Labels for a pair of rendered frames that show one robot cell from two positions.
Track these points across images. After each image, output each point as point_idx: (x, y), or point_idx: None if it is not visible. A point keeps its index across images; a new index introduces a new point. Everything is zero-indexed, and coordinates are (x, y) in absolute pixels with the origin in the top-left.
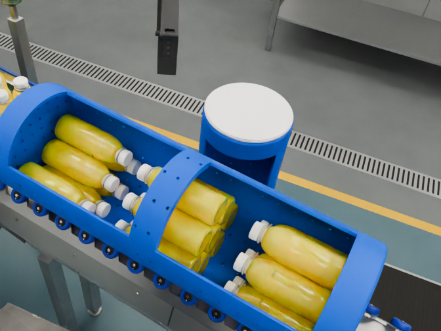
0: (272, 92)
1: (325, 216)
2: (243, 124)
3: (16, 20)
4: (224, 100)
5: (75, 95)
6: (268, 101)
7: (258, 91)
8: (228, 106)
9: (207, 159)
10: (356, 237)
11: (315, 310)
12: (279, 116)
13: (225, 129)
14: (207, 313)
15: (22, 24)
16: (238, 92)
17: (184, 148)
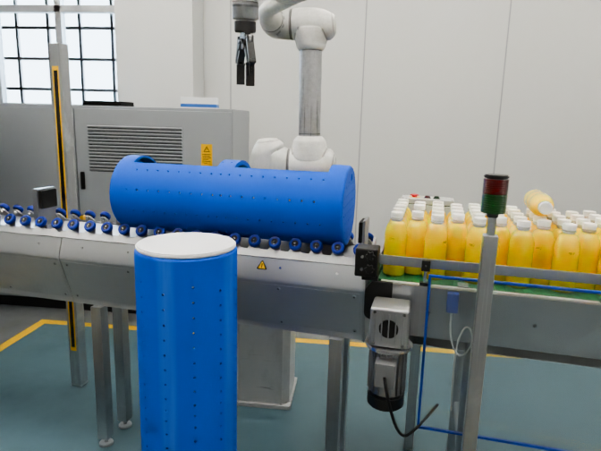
0: (157, 251)
1: (148, 165)
2: (192, 236)
3: (485, 234)
4: (215, 243)
5: (321, 172)
6: (163, 247)
7: (174, 251)
8: (209, 242)
9: (219, 167)
10: (135, 159)
11: None
12: (152, 242)
13: (210, 234)
14: None
15: (482, 242)
16: (199, 249)
17: (235, 167)
